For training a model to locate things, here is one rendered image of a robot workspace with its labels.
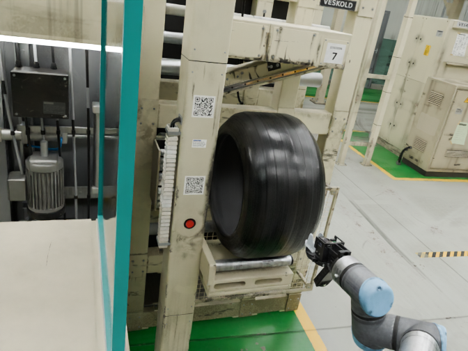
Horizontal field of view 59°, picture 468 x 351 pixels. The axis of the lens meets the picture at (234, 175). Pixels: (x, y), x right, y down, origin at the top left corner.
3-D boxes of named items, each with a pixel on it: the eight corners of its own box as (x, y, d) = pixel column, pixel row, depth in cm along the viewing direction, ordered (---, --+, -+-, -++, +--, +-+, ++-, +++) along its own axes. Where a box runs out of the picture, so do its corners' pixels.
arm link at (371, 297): (366, 325, 105) (365, 293, 102) (338, 297, 116) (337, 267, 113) (397, 313, 108) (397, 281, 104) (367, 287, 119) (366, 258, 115)
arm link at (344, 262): (363, 289, 119) (334, 292, 115) (353, 280, 123) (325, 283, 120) (369, 261, 116) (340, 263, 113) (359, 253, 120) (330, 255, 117)
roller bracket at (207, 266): (206, 286, 156) (209, 265, 152) (184, 230, 190) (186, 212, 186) (215, 285, 157) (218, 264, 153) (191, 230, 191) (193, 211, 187)
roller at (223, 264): (209, 272, 161) (212, 271, 157) (208, 260, 162) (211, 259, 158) (289, 265, 173) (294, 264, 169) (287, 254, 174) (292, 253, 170)
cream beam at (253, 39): (209, 56, 157) (214, 15, 151) (194, 47, 178) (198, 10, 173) (345, 70, 178) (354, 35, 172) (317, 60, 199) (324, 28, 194)
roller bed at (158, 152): (154, 210, 192) (158, 150, 181) (149, 196, 205) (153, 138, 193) (195, 209, 199) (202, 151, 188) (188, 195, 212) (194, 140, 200)
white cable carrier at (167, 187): (158, 248, 156) (168, 127, 138) (156, 241, 161) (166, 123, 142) (170, 247, 158) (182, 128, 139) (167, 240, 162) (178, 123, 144)
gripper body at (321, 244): (335, 234, 131) (358, 251, 120) (330, 258, 133) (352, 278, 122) (313, 235, 128) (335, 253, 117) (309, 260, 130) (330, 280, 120)
